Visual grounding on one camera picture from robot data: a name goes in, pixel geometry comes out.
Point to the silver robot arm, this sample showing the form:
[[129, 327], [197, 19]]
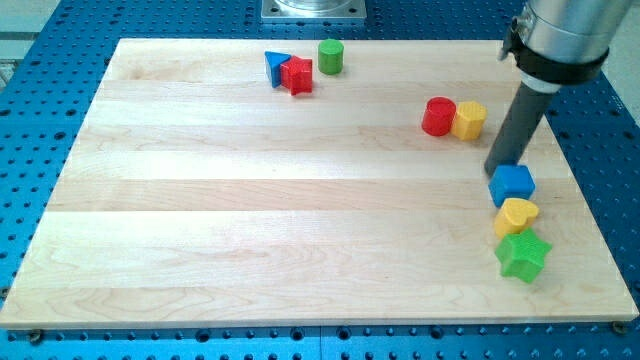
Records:
[[556, 43]]

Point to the yellow hexagon block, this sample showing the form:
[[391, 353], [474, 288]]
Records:
[[469, 120]]

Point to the light wooden board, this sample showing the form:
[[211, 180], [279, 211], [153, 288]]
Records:
[[197, 195]]

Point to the red star block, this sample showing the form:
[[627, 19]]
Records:
[[297, 75]]

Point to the blue triangle block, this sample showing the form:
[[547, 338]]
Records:
[[273, 61]]

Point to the green cylinder block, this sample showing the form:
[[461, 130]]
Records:
[[330, 56]]

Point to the red cylinder block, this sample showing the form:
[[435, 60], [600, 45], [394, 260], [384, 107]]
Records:
[[438, 116]]

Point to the blue cube block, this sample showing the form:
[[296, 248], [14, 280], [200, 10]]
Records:
[[511, 181]]

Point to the yellow heart block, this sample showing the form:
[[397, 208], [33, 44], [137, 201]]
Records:
[[514, 216]]

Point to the green star block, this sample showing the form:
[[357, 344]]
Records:
[[522, 255]]

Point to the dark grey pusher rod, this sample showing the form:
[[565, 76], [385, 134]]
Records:
[[519, 125]]

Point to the blue perforated metal table plate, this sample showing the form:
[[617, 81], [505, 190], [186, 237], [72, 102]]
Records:
[[48, 95]]

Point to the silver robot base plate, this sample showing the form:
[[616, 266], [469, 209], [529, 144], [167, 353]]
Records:
[[285, 10]]

